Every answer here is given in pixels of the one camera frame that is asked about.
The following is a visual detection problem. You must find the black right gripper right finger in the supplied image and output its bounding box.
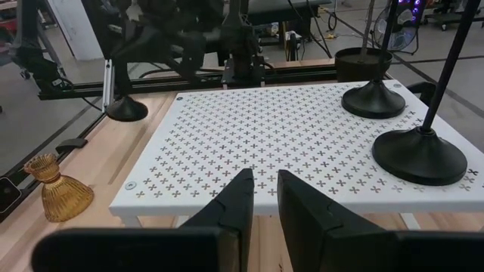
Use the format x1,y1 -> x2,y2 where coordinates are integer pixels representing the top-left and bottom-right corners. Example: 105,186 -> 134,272
276,169 -> 484,272

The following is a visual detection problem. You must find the silver aluminium extrusion bar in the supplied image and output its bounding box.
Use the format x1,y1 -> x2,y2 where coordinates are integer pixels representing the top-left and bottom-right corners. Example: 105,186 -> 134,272
102,58 -> 115,113

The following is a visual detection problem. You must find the black metal candlestick holder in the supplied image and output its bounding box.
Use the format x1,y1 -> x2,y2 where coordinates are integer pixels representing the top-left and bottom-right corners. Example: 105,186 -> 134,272
371,0 -> 483,187
340,0 -> 407,120
105,56 -> 149,122

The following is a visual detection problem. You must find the round floor fan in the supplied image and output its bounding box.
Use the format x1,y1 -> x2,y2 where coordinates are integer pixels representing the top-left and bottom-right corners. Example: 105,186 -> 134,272
372,6 -> 421,52

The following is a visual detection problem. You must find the amber ribbed glass candle holder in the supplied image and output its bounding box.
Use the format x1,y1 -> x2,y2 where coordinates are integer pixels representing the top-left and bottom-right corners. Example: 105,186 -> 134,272
23,153 -> 95,223

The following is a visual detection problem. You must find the white perforated metal shelf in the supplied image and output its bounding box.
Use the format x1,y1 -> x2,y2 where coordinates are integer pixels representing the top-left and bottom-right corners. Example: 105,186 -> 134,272
108,79 -> 484,230

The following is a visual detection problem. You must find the black depth camera box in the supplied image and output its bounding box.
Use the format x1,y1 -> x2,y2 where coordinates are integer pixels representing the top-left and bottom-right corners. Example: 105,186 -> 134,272
0,176 -> 23,215

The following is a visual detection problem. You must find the black cable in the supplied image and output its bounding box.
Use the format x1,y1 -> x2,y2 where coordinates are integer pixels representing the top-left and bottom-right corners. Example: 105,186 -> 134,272
286,0 -> 334,60

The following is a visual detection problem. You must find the black desk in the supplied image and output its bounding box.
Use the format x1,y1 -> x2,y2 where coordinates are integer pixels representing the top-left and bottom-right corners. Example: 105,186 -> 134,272
245,0 -> 336,27

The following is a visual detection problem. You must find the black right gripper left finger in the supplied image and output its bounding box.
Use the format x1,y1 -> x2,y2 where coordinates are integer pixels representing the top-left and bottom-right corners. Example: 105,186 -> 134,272
30,168 -> 256,272

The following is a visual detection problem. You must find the black round plant pot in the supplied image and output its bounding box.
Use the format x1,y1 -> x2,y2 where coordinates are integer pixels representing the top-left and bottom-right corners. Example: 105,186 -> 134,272
334,46 -> 394,83

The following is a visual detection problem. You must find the black table edge clip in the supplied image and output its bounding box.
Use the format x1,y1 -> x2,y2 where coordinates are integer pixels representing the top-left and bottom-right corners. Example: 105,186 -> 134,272
406,81 -> 437,107
55,138 -> 89,155

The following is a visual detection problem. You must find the computer tower with lights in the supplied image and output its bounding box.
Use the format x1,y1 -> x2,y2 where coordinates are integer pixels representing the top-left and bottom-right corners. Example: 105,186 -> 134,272
396,0 -> 430,17

